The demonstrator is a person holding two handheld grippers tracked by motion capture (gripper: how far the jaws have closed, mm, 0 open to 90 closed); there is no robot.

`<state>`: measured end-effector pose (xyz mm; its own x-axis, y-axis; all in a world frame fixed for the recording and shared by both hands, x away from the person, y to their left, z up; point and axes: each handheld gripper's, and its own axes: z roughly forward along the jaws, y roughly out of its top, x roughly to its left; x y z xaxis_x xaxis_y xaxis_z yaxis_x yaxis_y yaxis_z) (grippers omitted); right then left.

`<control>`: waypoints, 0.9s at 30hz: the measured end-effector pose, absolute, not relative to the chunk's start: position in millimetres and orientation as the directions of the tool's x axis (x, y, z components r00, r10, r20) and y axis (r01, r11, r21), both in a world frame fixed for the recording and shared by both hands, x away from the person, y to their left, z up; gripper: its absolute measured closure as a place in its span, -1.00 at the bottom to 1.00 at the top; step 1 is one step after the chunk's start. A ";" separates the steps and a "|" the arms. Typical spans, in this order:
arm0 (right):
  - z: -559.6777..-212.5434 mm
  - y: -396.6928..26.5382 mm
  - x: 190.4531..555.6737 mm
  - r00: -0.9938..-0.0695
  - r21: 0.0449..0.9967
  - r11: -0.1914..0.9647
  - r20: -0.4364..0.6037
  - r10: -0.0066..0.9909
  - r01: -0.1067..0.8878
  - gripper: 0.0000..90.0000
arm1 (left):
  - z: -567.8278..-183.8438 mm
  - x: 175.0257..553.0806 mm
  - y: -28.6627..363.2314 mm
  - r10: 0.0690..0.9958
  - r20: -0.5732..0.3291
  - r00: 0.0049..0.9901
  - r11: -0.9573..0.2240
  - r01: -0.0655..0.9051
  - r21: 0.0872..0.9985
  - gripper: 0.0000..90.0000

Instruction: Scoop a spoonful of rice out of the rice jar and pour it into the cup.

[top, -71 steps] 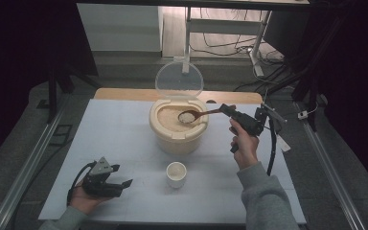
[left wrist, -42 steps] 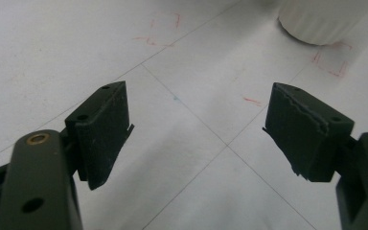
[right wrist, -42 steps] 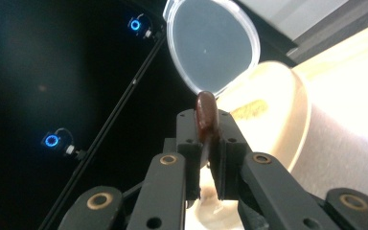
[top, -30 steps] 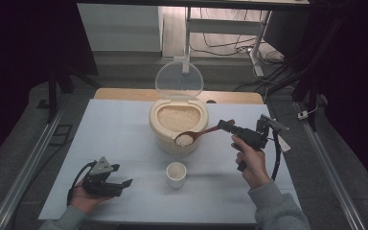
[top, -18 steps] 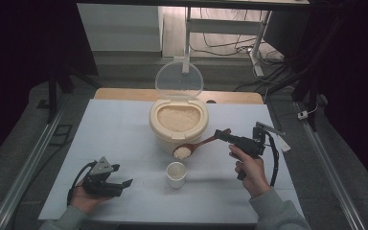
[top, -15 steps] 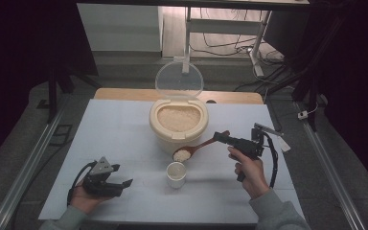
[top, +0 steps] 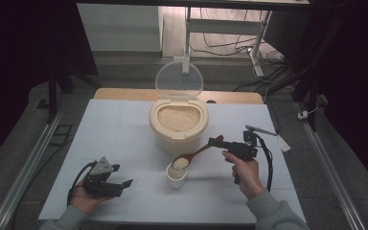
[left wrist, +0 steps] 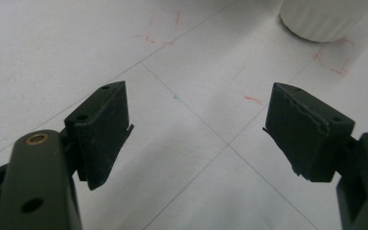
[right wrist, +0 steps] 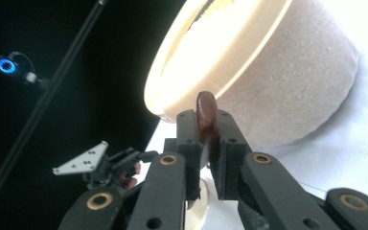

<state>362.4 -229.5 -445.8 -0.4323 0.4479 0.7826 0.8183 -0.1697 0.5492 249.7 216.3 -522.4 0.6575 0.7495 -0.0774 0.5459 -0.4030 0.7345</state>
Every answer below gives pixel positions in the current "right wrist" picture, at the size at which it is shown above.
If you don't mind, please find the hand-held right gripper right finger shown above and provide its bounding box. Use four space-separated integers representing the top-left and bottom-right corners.
209 109 254 202

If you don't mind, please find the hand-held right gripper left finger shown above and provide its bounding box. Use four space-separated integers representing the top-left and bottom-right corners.
164 108 204 202

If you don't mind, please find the white cup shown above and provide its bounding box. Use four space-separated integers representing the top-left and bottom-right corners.
184 176 211 230

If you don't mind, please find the brown wooden spoon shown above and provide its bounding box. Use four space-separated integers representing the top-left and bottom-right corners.
195 90 221 169

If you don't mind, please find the beige rice container clear lid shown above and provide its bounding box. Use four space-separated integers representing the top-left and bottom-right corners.
143 0 360 150

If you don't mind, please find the black metal stand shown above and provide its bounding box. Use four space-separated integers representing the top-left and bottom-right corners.
0 0 110 210

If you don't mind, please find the camera with blue ring light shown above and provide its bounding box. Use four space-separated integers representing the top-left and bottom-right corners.
0 51 51 91

